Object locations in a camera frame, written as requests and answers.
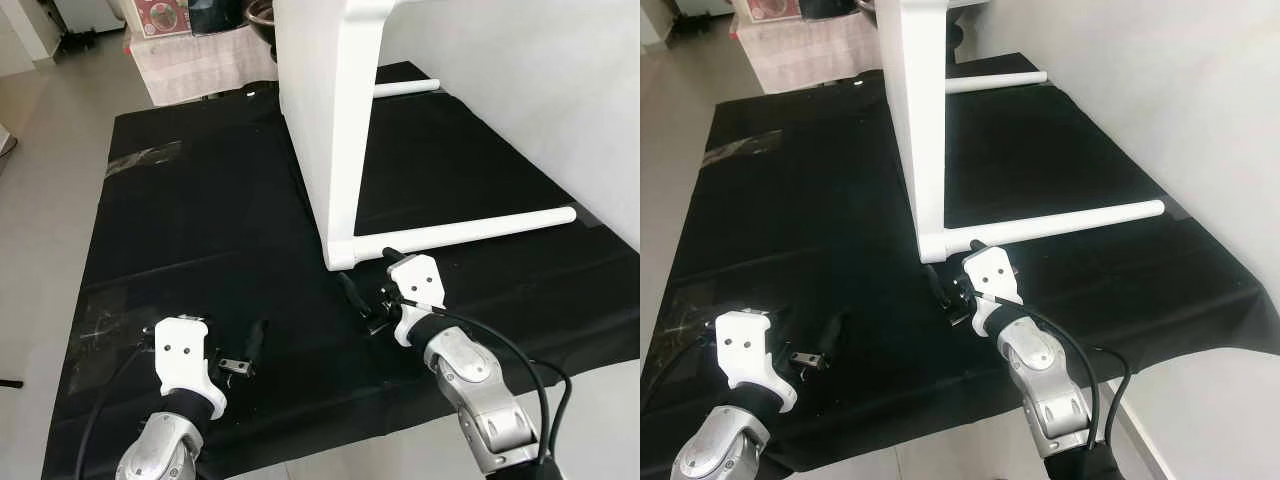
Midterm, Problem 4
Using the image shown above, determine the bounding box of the white plastic table leg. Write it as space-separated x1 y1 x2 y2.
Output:
945 70 1049 96
352 205 578 263
945 200 1167 256
372 78 442 99

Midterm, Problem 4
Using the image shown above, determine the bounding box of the white plastic children table top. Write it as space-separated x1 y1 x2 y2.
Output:
900 0 986 264
272 0 396 271

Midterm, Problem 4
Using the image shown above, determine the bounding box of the black tablecloth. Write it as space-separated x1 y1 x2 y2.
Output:
40 62 640 480
640 52 1280 480

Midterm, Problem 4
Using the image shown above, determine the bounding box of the pink patterned cloth bench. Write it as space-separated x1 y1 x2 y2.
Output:
735 15 883 96
125 25 281 107

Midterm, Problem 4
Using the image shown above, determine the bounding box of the red printed box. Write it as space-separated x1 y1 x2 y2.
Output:
133 0 191 39
745 0 803 23

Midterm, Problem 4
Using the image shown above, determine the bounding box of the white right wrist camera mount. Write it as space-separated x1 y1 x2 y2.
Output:
386 254 447 347
962 243 1024 337

